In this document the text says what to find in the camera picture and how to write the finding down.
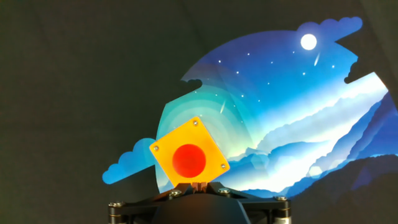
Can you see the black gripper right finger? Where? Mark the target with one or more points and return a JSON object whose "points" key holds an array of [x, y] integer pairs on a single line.
{"points": [[261, 205]]}

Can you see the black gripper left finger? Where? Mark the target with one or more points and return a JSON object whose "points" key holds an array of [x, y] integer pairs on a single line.
{"points": [[140, 207]]}

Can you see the orange box with red button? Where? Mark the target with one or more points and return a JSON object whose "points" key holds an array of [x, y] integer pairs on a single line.
{"points": [[189, 160]]}

